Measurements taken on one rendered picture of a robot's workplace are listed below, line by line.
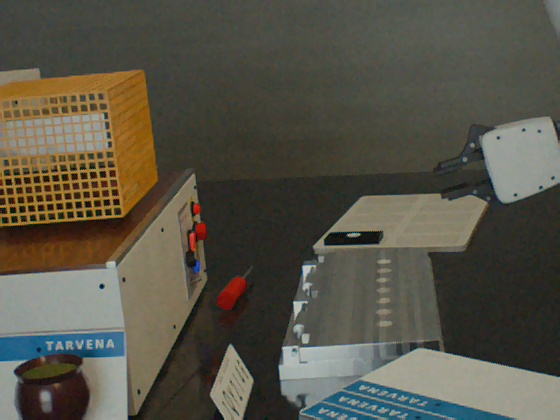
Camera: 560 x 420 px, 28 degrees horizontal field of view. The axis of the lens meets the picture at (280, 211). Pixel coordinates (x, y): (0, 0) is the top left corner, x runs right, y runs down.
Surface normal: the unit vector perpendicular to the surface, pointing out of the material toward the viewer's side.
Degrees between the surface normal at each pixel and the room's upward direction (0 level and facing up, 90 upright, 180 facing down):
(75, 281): 90
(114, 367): 69
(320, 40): 90
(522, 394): 0
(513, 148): 90
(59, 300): 90
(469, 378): 0
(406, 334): 0
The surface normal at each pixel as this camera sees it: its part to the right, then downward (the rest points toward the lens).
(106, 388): -0.18, -0.13
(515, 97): -0.26, 0.24
